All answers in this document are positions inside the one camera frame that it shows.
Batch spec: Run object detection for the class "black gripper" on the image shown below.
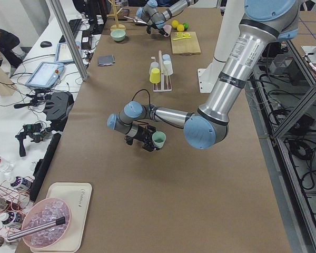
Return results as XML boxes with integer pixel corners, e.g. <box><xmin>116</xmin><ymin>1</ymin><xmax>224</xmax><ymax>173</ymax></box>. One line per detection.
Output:
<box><xmin>133</xmin><ymin>124</ymin><xmax>160</xmax><ymax>152</ymax></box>
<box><xmin>146</xmin><ymin>23</ymin><xmax>170</xmax><ymax>37</ymax></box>

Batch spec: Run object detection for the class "green plastic cup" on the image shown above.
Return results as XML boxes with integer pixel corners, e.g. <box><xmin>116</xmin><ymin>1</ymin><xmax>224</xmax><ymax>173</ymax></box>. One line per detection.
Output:
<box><xmin>152</xmin><ymin>131</ymin><xmax>166</xmax><ymax>149</ymax></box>

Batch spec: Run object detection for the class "pink plastic cup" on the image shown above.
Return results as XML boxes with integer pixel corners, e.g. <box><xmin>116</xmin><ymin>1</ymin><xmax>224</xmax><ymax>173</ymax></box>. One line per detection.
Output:
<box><xmin>163</xmin><ymin>24</ymin><xmax>172</xmax><ymax>37</ymax></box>

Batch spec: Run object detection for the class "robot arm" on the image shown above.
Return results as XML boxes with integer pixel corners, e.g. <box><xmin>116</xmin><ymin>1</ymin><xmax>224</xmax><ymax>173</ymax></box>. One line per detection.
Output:
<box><xmin>107</xmin><ymin>1</ymin><xmax>302</xmax><ymax>150</ymax></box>
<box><xmin>136</xmin><ymin>0</ymin><xmax>198</xmax><ymax>37</ymax></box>

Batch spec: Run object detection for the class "light blue plastic cup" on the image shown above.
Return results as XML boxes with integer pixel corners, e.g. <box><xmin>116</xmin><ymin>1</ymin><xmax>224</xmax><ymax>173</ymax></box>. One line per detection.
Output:
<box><xmin>162</xmin><ymin>54</ymin><xmax>171</xmax><ymax>63</ymax></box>

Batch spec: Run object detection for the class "grey plastic cup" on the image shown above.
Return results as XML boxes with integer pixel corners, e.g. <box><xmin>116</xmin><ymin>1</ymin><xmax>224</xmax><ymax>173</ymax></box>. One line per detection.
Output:
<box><xmin>149</xmin><ymin>62</ymin><xmax>160</xmax><ymax>74</ymax></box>

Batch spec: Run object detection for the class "white plastic cup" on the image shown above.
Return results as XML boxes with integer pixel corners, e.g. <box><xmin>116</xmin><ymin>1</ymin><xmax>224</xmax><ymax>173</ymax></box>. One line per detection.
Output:
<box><xmin>163</xmin><ymin>60</ymin><xmax>173</xmax><ymax>76</ymax></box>

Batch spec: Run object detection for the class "yellow plastic cup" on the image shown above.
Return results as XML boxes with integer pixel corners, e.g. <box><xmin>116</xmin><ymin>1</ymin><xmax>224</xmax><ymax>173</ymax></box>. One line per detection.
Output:
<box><xmin>150</xmin><ymin>68</ymin><xmax>161</xmax><ymax>84</ymax></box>

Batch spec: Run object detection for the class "metal scoop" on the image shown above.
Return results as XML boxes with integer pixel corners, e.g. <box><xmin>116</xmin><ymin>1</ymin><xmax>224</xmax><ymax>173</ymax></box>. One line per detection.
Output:
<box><xmin>124</xmin><ymin>16</ymin><xmax>147</xmax><ymax>26</ymax></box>

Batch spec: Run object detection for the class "whole yellow lemon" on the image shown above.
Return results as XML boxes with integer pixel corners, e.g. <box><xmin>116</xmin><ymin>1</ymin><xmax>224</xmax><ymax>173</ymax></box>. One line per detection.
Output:
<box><xmin>171</xmin><ymin>20</ymin><xmax>179</xmax><ymax>29</ymax></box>
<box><xmin>176</xmin><ymin>24</ymin><xmax>185</xmax><ymax>32</ymax></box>

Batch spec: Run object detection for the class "green lime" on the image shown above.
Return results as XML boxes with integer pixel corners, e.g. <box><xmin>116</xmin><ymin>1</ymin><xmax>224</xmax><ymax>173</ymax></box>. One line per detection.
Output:
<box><xmin>183</xmin><ymin>23</ymin><xmax>189</xmax><ymax>31</ymax></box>

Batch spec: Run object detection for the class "wooden cutting board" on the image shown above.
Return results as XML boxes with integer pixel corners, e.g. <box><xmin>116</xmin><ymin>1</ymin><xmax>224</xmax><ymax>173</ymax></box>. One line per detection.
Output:
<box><xmin>170</xmin><ymin>32</ymin><xmax>201</xmax><ymax>55</ymax></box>

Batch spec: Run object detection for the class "light green bowl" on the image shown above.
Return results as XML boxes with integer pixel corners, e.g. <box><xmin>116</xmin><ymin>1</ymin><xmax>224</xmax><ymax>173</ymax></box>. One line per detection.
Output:
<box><xmin>110</xmin><ymin>29</ymin><xmax>126</xmax><ymax>42</ymax></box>

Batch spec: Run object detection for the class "wooden mug tree stand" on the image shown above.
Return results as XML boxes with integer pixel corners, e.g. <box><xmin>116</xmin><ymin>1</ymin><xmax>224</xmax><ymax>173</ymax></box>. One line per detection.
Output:
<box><xmin>107</xmin><ymin>0</ymin><xmax>126</xmax><ymax>32</ymax></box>

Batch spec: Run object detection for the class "grey folded cloth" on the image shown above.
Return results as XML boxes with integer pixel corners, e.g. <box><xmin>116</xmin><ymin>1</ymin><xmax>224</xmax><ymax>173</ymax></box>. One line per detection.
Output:
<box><xmin>98</xmin><ymin>55</ymin><xmax>115</xmax><ymax>66</ymax></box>

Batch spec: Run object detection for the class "black keyboard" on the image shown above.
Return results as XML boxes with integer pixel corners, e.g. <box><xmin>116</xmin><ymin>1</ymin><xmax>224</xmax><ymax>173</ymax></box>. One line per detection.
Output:
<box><xmin>68</xmin><ymin>18</ymin><xmax>82</xmax><ymax>39</ymax></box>

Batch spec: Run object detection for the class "cream plastic tray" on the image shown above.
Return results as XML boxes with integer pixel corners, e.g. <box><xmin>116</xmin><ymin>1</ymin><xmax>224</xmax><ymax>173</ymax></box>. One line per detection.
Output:
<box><xmin>31</xmin><ymin>182</ymin><xmax>92</xmax><ymax>252</ymax></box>

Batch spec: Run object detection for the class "blue teach pendant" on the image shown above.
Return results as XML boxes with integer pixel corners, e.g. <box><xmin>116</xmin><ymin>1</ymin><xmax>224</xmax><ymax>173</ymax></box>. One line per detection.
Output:
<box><xmin>55</xmin><ymin>42</ymin><xmax>74</xmax><ymax>64</ymax></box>
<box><xmin>25</xmin><ymin>62</ymin><xmax>65</xmax><ymax>89</ymax></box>

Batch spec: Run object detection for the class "black computer mouse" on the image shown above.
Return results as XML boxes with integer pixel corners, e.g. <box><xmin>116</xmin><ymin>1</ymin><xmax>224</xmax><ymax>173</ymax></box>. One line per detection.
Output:
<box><xmin>40</xmin><ymin>41</ymin><xmax>52</xmax><ymax>48</ymax></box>

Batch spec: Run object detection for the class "metal muddler tool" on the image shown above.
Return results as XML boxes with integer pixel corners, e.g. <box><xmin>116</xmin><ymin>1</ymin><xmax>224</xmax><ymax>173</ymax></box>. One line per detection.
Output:
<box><xmin>7</xmin><ymin>216</ymin><xmax>66</xmax><ymax>241</ymax></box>

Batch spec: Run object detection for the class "pink bowl with ice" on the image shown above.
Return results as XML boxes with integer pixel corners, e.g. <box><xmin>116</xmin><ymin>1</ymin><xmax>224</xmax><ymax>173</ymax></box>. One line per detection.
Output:
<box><xmin>22</xmin><ymin>198</ymin><xmax>71</xmax><ymax>248</ymax></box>

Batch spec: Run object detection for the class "white wire cup rack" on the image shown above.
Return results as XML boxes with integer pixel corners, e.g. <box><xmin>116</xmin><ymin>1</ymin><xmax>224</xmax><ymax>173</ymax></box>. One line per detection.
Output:
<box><xmin>151</xmin><ymin>51</ymin><xmax>172</xmax><ymax>92</ymax></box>

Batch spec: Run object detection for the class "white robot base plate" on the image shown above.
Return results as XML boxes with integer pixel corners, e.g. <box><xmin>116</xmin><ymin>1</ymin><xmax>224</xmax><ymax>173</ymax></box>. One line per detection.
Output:
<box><xmin>197</xmin><ymin>58</ymin><xmax>225</xmax><ymax>93</ymax></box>

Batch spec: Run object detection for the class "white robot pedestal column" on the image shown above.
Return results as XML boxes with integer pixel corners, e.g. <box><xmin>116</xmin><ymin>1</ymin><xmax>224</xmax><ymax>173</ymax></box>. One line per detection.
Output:
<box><xmin>213</xmin><ymin>0</ymin><xmax>244</xmax><ymax>63</ymax></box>

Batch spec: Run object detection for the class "aluminium frame post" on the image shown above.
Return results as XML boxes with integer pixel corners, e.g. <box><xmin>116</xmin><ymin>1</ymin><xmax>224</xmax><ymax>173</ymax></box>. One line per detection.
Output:
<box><xmin>50</xmin><ymin>0</ymin><xmax>88</xmax><ymax>81</ymax></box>

